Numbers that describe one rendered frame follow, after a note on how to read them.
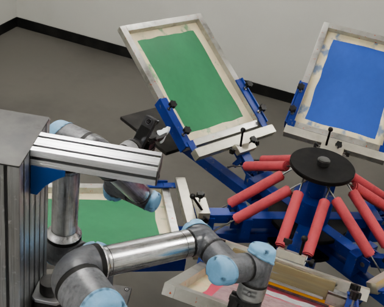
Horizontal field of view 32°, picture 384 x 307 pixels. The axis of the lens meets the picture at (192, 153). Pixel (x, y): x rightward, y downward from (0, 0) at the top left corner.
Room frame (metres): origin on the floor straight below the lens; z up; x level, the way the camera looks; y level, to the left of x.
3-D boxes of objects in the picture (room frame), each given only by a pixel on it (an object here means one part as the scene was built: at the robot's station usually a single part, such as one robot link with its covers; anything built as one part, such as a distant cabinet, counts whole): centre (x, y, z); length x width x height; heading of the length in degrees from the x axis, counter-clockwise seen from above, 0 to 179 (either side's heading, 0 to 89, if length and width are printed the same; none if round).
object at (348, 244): (2.68, -0.62, 0.99); 0.82 x 0.79 x 0.12; 164
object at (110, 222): (2.46, 0.26, 1.05); 1.08 x 0.61 x 0.23; 104
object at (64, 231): (1.69, 0.37, 1.63); 0.15 x 0.12 x 0.55; 64
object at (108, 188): (1.92, 0.24, 1.56); 0.11 x 0.08 x 0.11; 64
